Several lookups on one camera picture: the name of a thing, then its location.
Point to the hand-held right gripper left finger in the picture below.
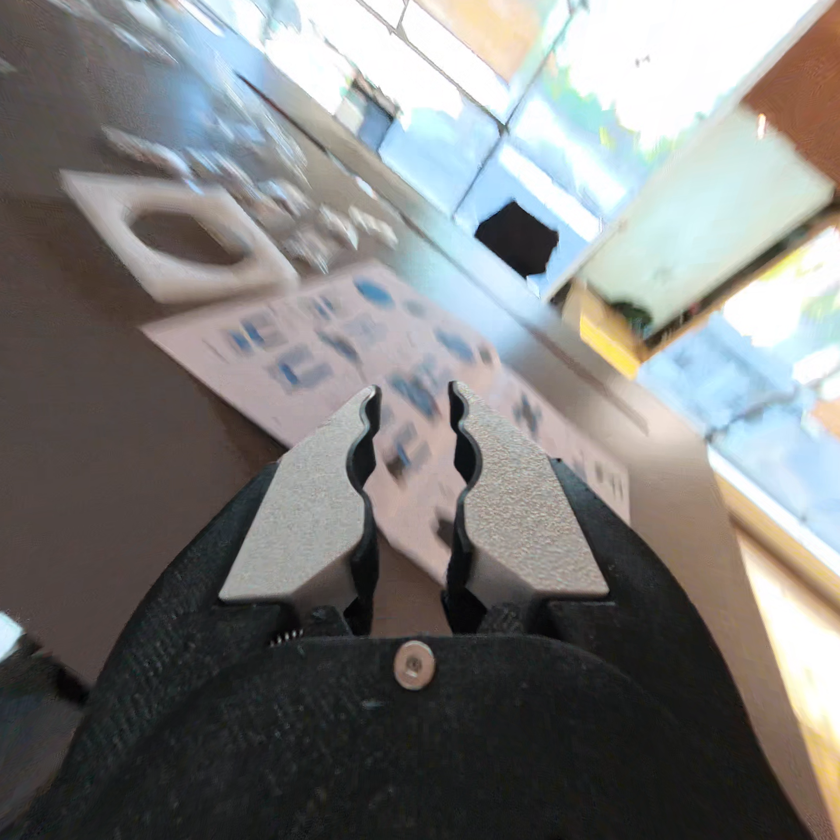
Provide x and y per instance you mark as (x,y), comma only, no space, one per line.
(295,525)

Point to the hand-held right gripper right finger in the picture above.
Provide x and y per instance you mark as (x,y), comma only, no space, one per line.
(525,525)

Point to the grey desk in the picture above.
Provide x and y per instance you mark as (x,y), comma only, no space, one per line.
(98,426)

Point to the printed instruction sheet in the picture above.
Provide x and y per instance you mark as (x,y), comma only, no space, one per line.
(262,367)

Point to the black cloth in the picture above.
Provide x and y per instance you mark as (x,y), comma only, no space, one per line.
(518,239)

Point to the pile of small screw bags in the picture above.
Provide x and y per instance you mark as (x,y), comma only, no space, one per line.
(334,223)

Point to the large glass window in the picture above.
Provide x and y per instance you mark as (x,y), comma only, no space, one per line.
(590,98)

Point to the white foam frame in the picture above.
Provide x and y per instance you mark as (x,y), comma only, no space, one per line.
(197,282)

